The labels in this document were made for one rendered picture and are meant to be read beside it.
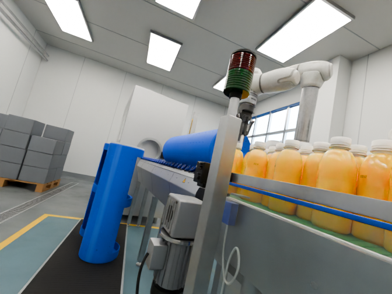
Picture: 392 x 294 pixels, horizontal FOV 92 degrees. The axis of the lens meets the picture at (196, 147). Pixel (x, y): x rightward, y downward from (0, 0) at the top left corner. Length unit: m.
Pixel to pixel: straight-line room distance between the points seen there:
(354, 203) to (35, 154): 4.22
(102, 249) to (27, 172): 2.87
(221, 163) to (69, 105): 6.09
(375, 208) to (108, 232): 1.53
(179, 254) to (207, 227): 0.27
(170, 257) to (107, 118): 5.64
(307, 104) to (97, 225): 1.71
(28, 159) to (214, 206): 4.04
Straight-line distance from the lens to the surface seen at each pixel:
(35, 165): 4.27
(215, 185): 0.41
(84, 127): 6.19
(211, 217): 0.43
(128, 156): 1.54
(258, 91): 1.09
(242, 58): 0.49
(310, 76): 1.53
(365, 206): 0.42
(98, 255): 1.72
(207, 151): 0.97
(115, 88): 6.35
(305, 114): 1.49
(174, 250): 0.68
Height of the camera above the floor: 0.96
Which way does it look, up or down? 7 degrees up
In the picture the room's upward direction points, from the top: 13 degrees clockwise
